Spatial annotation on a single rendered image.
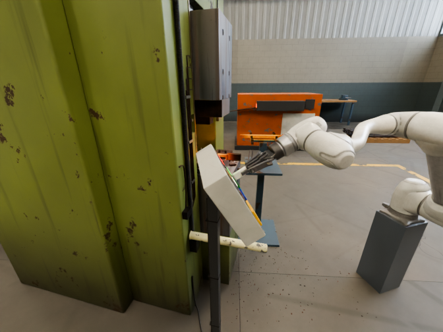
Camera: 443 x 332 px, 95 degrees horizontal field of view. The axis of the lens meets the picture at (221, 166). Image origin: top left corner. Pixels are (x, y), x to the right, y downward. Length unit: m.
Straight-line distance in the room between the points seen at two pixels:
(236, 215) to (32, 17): 1.04
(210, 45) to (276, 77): 7.81
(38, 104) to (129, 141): 0.41
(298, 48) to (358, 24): 2.11
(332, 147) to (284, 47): 8.31
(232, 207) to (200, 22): 0.88
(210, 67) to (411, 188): 1.40
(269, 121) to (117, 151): 4.02
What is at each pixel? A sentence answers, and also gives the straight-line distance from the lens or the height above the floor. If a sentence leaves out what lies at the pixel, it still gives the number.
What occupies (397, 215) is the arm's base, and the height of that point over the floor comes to 0.63.
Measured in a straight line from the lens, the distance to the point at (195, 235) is 1.24.
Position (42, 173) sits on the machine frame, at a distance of 1.42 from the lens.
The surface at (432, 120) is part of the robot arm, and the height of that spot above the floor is 1.30.
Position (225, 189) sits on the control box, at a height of 1.15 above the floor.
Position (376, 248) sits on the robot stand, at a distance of 1.96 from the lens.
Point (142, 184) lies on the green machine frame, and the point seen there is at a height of 0.97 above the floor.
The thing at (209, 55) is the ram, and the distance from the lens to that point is 1.14.
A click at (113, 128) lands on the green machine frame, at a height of 1.25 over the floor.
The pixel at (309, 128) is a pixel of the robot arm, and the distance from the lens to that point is 0.90.
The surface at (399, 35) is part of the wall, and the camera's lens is 10.57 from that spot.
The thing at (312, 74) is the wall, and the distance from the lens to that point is 9.23.
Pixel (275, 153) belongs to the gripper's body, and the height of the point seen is 1.17.
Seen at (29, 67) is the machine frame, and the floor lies 1.51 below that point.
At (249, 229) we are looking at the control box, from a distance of 0.71.
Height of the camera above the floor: 1.44
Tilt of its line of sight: 22 degrees down
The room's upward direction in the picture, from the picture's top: straight up
